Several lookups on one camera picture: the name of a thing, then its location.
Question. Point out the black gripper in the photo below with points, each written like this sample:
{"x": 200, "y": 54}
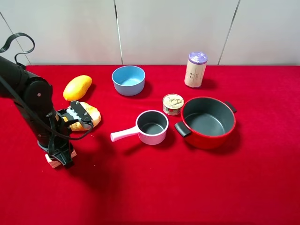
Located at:
{"x": 56, "y": 147}

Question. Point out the pink white layered block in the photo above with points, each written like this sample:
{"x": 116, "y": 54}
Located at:
{"x": 54, "y": 163}

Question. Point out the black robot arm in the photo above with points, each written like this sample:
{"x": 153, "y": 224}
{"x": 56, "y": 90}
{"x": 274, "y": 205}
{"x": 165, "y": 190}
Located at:
{"x": 35, "y": 92}

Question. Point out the peeled orange tangerine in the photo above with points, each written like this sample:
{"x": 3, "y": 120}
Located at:
{"x": 93, "y": 112}

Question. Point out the yellow mango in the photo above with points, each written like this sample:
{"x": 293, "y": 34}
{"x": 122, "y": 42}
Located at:
{"x": 77, "y": 88}

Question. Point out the blue bowl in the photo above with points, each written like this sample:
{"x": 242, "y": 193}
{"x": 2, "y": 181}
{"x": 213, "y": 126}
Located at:
{"x": 129, "y": 80}

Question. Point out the small tin can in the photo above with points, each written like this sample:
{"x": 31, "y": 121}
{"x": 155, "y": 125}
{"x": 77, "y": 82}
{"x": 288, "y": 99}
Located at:
{"x": 172, "y": 104}

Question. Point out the purple roll in paper sleeve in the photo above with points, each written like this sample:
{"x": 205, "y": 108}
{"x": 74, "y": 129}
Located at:
{"x": 195, "y": 69}

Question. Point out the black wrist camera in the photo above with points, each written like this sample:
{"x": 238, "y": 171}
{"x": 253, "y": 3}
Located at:
{"x": 76, "y": 113}

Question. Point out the pink saucepan with handle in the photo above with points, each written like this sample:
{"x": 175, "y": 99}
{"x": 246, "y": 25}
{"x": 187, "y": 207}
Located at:
{"x": 150, "y": 126}

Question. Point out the red pot black handles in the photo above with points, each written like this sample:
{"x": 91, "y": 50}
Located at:
{"x": 206, "y": 122}

